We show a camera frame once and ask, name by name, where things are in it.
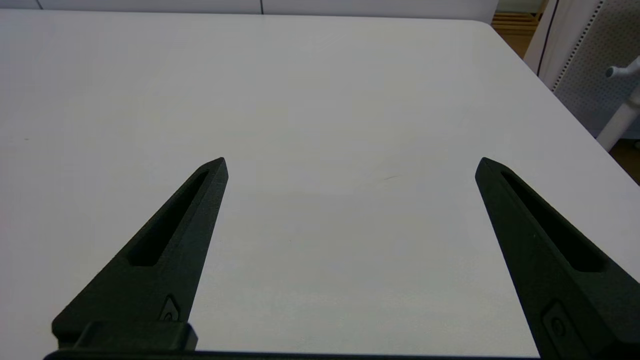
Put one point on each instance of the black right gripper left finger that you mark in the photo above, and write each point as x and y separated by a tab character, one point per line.
165	280

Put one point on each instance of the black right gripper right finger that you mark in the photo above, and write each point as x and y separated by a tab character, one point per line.
565	290

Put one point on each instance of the white side table leg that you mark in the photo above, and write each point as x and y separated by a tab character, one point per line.
620	122

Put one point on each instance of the white perforated pegboard panel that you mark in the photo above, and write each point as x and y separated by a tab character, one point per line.
595	60

